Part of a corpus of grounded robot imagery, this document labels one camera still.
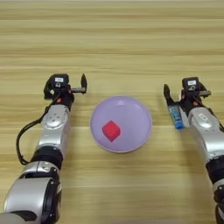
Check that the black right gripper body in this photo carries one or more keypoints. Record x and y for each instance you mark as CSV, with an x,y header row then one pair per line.
x,y
191,100

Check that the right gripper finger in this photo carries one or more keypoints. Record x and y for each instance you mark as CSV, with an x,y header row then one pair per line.
x,y
167,94
205,92

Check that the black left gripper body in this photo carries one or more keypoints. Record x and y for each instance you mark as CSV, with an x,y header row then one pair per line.
x,y
62,97

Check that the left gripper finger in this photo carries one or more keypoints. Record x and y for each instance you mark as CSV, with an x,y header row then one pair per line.
x,y
84,84
48,90

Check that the blue glue stick tube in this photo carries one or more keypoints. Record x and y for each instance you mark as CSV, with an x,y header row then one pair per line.
x,y
176,116

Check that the round purple plate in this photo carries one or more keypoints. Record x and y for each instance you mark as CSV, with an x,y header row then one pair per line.
x,y
131,116

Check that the red cube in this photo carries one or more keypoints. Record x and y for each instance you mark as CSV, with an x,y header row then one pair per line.
x,y
111,131

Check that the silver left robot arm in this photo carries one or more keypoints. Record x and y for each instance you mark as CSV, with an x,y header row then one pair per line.
x,y
54,125

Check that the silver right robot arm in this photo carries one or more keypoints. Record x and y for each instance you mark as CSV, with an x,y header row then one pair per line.
x,y
207,131

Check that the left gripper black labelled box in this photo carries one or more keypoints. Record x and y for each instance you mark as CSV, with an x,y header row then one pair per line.
x,y
59,81

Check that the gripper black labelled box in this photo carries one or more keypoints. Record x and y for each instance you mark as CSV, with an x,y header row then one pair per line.
x,y
191,84
59,81

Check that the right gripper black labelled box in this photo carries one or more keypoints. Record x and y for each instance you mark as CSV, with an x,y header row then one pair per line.
x,y
191,84

